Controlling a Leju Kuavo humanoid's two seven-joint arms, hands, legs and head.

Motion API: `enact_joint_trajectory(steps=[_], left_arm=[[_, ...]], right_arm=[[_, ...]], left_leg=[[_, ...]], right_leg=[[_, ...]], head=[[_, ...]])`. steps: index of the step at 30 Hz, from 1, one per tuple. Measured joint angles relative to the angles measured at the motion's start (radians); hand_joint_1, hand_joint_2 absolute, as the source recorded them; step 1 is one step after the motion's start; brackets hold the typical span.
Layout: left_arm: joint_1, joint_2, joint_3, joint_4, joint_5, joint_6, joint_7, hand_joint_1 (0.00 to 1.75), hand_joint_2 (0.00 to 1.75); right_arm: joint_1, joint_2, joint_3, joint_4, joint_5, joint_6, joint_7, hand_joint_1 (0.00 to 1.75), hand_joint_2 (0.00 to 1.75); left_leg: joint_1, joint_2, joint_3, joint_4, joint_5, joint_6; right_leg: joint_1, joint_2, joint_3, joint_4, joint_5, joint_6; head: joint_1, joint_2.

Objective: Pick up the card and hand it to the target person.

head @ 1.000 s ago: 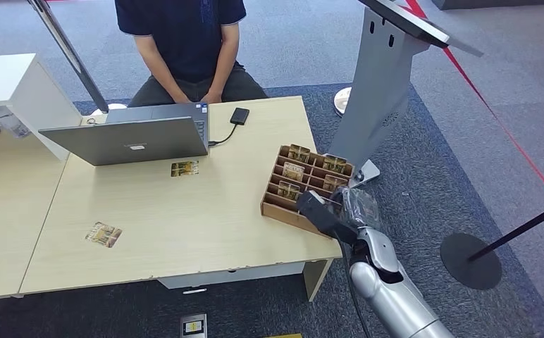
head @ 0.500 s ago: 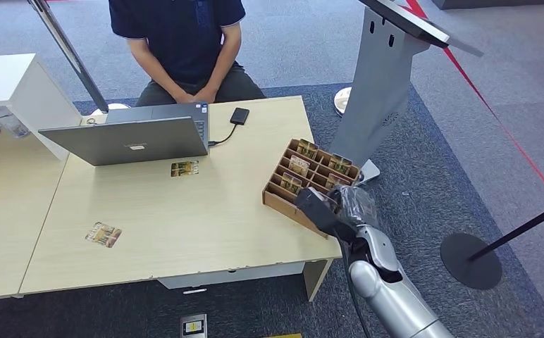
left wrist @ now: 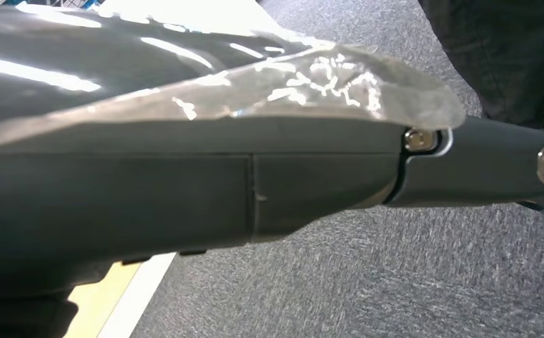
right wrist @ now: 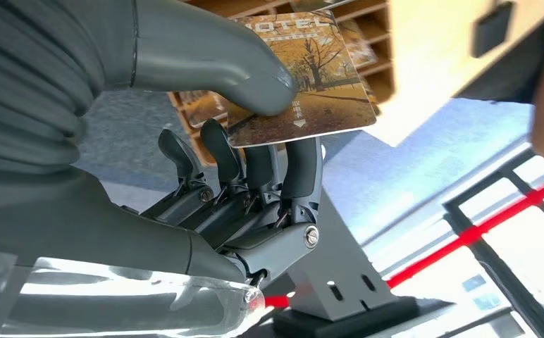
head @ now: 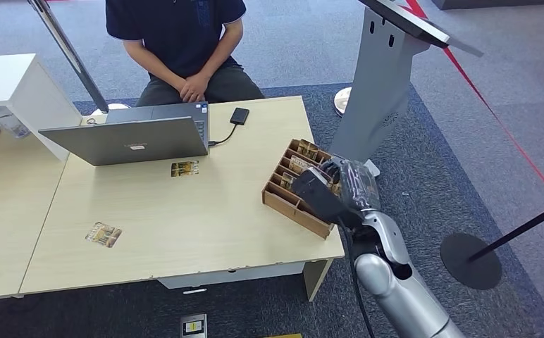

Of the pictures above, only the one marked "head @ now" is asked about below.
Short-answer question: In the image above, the person's right hand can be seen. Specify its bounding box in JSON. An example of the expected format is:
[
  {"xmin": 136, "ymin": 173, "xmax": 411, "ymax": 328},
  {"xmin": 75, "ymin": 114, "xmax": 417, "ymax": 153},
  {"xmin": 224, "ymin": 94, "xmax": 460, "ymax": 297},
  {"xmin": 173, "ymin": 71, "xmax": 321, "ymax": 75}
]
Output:
[{"xmin": 178, "ymin": 79, "xmax": 199, "ymax": 104}]

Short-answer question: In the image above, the person's left hand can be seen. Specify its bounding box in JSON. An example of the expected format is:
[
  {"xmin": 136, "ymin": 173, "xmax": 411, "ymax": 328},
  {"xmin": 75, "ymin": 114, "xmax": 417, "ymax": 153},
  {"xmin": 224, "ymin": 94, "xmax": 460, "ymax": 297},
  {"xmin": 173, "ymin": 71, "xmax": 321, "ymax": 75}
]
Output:
[{"xmin": 188, "ymin": 72, "xmax": 211, "ymax": 101}]

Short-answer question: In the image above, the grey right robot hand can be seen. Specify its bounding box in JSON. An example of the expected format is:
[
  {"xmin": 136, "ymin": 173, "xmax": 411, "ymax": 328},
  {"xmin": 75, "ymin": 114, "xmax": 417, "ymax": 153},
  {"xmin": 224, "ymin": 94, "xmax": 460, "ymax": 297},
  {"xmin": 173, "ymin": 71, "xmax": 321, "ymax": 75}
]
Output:
[{"xmin": 320, "ymin": 156, "xmax": 382, "ymax": 219}]

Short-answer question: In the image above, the wooden card organizer box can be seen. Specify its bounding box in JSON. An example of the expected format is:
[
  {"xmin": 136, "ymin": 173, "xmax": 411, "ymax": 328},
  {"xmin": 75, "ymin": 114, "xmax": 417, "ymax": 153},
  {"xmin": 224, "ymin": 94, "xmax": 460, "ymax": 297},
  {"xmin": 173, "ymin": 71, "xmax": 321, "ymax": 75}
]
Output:
[{"xmin": 261, "ymin": 137, "xmax": 338, "ymax": 241}]

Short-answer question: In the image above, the person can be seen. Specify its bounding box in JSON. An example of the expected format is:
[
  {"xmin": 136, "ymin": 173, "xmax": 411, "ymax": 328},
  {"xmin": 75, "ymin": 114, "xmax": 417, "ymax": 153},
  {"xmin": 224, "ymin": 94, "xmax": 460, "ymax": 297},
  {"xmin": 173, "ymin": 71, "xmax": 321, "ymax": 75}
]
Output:
[{"xmin": 105, "ymin": 0, "xmax": 266, "ymax": 108}]

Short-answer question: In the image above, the key card with HOTEL print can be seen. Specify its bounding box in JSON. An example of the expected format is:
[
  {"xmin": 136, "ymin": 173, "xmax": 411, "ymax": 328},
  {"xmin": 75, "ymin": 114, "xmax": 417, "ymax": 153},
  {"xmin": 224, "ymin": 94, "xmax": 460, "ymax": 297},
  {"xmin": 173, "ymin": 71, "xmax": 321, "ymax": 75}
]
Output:
[{"xmin": 288, "ymin": 156, "xmax": 314, "ymax": 175}]

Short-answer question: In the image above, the grey laptop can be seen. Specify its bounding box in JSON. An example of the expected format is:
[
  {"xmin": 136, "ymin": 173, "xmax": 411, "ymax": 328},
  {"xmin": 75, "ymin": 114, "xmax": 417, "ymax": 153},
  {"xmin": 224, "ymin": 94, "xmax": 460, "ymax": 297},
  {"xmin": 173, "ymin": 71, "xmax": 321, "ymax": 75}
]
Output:
[{"xmin": 38, "ymin": 101, "xmax": 210, "ymax": 168}]

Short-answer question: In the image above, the white round floor base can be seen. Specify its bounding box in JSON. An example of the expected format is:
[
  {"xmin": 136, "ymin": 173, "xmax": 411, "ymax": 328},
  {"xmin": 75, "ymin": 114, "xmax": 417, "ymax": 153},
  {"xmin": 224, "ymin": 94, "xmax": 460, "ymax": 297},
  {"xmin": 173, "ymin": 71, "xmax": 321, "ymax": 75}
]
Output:
[{"xmin": 333, "ymin": 85, "xmax": 354, "ymax": 117}]

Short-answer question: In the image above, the grey kiosk stand with screen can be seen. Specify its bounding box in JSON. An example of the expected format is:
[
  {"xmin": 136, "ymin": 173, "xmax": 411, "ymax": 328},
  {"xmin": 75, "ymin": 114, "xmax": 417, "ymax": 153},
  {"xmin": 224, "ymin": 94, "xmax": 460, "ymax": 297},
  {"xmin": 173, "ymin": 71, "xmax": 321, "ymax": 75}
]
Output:
[{"xmin": 326, "ymin": 0, "xmax": 485, "ymax": 178}]

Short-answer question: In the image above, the metal pole stand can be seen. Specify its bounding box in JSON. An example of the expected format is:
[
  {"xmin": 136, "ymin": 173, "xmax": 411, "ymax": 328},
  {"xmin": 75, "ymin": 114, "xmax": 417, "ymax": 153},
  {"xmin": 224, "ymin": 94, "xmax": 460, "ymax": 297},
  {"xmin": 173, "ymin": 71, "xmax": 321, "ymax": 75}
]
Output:
[{"xmin": 26, "ymin": 0, "xmax": 131, "ymax": 117}]

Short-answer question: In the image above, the black stanchion with round base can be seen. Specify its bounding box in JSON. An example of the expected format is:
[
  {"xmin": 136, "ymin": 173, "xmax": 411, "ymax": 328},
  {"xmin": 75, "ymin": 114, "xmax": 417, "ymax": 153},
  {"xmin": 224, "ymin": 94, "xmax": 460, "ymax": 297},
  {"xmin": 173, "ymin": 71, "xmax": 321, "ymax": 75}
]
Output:
[{"xmin": 440, "ymin": 196, "xmax": 544, "ymax": 291}]

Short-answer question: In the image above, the red barrier tape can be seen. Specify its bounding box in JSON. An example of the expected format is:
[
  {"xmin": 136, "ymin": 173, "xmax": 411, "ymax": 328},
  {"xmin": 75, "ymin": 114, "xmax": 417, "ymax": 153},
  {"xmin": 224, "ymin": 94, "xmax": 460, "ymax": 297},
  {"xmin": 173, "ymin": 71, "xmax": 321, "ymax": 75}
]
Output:
[{"xmin": 404, "ymin": 0, "xmax": 544, "ymax": 213}]

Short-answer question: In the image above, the white desk drawer unit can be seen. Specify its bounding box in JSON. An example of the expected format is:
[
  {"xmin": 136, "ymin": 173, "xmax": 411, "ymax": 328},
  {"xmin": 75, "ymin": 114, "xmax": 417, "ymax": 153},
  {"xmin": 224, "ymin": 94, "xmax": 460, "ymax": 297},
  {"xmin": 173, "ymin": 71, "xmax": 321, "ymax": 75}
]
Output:
[{"xmin": 156, "ymin": 261, "xmax": 307, "ymax": 296}]

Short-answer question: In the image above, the white cabinet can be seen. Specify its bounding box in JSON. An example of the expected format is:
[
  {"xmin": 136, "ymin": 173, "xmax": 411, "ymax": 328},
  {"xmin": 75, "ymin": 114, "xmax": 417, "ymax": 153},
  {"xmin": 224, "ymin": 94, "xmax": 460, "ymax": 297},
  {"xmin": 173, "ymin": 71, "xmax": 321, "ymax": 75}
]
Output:
[{"xmin": 0, "ymin": 53, "xmax": 83, "ymax": 162}]

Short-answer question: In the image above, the clear plastic holder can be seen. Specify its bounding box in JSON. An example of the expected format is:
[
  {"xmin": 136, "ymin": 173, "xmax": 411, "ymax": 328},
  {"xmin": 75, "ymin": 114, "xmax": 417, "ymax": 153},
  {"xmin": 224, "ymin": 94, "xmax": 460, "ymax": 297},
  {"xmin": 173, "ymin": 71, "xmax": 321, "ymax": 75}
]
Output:
[{"xmin": 0, "ymin": 106, "xmax": 32, "ymax": 139}]

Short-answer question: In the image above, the floor socket plate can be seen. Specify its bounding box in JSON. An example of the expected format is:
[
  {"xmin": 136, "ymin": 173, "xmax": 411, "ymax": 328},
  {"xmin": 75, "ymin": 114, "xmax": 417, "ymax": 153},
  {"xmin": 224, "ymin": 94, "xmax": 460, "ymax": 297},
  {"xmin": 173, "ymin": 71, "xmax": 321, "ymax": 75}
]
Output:
[{"xmin": 179, "ymin": 313, "xmax": 209, "ymax": 338}]

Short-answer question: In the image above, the black drive cable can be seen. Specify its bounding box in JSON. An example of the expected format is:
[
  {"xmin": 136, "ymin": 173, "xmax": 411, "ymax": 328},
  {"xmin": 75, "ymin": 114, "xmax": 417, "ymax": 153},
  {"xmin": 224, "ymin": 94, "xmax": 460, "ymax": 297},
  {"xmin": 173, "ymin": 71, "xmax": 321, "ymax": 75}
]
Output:
[{"xmin": 208, "ymin": 122, "xmax": 240, "ymax": 148}]

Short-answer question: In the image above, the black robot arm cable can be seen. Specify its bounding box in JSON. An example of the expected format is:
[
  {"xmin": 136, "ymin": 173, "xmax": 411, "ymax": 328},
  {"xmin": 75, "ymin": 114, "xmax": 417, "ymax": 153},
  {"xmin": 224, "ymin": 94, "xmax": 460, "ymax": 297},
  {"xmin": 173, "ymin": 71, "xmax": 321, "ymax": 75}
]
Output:
[{"xmin": 339, "ymin": 223, "xmax": 376, "ymax": 338}]

